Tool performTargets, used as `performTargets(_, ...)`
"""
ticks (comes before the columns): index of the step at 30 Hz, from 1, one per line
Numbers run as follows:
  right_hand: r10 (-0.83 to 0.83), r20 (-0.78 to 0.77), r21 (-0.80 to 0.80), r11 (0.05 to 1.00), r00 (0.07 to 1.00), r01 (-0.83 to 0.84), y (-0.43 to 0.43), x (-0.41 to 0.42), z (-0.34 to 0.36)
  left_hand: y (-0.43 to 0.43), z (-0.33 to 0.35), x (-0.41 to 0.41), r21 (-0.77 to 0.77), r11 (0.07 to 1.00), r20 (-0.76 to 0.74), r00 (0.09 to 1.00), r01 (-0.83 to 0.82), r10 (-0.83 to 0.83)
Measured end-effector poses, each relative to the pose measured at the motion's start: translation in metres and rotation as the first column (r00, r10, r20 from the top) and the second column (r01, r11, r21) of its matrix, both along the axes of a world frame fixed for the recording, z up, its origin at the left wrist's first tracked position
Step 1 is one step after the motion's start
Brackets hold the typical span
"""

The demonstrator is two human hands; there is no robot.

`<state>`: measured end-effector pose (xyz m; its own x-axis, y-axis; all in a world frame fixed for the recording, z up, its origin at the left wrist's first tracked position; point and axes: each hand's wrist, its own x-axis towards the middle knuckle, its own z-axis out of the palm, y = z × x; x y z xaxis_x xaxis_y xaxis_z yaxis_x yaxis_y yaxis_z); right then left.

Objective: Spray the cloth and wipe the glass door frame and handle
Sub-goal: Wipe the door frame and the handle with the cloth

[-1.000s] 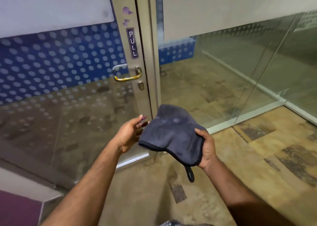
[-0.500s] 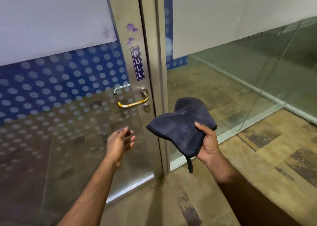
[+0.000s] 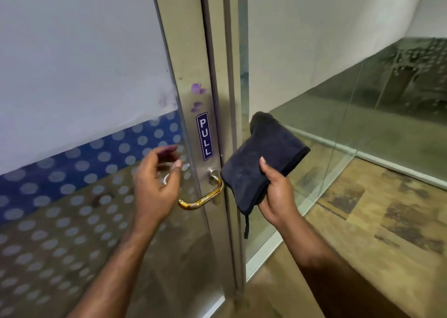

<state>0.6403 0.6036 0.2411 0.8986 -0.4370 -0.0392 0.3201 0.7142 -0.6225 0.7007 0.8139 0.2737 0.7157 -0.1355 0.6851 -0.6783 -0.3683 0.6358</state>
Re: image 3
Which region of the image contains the person's right hand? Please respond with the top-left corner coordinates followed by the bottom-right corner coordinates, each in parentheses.
top-left (258, 157), bottom-right (305, 228)

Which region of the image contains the blue rectangular door sticker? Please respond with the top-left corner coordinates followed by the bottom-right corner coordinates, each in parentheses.
top-left (196, 112), bottom-right (214, 161)

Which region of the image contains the person's left forearm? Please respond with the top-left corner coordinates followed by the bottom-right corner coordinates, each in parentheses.
top-left (66, 220), bottom-right (165, 318)

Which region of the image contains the person's right forearm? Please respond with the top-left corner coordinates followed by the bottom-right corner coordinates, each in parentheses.
top-left (278, 220), bottom-right (411, 318)

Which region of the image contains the blue dotted window film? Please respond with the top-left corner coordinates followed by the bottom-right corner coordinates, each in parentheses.
top-left (0, 110), bottom-right (203, 318)

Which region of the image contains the dark blue microfibre cloth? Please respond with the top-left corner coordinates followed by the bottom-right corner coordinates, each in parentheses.
top-left (220, 111), bottom-right (311, 240)

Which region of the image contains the glass partition wall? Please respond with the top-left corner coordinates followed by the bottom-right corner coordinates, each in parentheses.
top-left (237, 0), bottom-right (447, 281)

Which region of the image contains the glass door with metal frame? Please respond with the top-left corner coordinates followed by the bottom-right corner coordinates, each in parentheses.
top-left (0, 0), bottom-right (247, 318)

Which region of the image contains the white frosted window film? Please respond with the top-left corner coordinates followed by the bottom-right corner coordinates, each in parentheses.
top-left (0, 0), bottom-right (179, 176)

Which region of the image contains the gold door handle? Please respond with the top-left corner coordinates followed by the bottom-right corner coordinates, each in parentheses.
top-left (163, 169), bottom-right (225, 211)

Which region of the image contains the person's left hand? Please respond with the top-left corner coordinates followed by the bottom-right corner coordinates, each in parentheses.
top-left (133, 145), bottom-right (182, 228)

